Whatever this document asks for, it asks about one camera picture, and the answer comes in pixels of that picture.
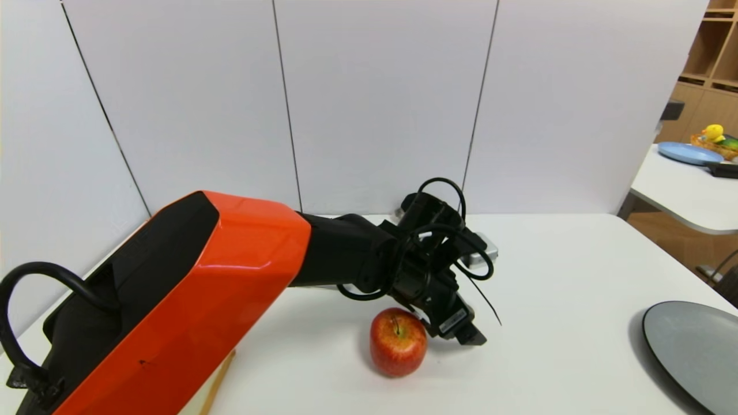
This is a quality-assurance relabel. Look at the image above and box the white bread slice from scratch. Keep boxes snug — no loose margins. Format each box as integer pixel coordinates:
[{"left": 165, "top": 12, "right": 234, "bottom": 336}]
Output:
[{"left": 199, "top": 349, "right": 237, "bottom": 415}]

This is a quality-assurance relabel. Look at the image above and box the black chair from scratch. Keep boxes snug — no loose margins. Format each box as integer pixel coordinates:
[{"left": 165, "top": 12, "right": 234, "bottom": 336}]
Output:
[{"left": 695, "top": 249, "right": 738, "bottom": 309}]

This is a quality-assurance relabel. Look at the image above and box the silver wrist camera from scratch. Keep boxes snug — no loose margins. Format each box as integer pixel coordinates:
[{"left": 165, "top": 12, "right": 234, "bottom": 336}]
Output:
[{"left": 460, "top": 232, "right": 500, "bottom": 269}]

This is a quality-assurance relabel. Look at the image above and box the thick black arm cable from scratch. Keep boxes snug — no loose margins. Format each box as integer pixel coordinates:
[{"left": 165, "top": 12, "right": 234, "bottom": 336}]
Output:
[{"left": 0, "top": 262, "right": 121, "bottom": 398}]

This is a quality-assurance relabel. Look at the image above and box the wooden shelf cabinet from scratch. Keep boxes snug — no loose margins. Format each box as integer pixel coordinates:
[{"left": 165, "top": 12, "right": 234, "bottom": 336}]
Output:
[{"left": 655, "top": 0, "right": 738, "bottom": 145}]

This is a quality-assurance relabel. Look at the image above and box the red apple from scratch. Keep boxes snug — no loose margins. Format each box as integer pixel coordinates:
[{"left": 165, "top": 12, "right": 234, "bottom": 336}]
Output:
[{"left": 370, "top": 307, "right": 428, "bottom": 378}]

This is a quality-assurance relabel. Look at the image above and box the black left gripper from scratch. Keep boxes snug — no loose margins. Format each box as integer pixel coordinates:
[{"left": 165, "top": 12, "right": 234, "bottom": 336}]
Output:
[{"left": 417, "top": 267, "right": 487, "bottom": 346}]

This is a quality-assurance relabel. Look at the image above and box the wicker basket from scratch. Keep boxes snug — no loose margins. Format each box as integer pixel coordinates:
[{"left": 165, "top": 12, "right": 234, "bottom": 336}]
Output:
[{"left": 690, "top": 134, "right": 738, "bottom": 161}]

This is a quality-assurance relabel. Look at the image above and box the black flat object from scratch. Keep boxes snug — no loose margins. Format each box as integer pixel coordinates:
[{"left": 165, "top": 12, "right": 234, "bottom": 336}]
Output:
[{"left": 703, "top": 161, "right": 738, "bottom": 179}]

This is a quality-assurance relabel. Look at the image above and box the white side table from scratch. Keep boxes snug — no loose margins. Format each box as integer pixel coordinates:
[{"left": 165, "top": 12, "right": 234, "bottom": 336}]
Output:
[{"left": 617, "top": 143, "right": 738, "bottom": 235}]

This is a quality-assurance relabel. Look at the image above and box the light blue plate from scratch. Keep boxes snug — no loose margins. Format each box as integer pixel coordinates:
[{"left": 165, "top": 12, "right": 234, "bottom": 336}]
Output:
[{"left": 658, "top": 141, "right": 725, "bottom": 167}]

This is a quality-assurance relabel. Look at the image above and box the dark grey round plate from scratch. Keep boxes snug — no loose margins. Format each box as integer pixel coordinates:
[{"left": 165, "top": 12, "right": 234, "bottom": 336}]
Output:
[{"left": 642, "top": 301, "right": 738, "bottom": 415}]

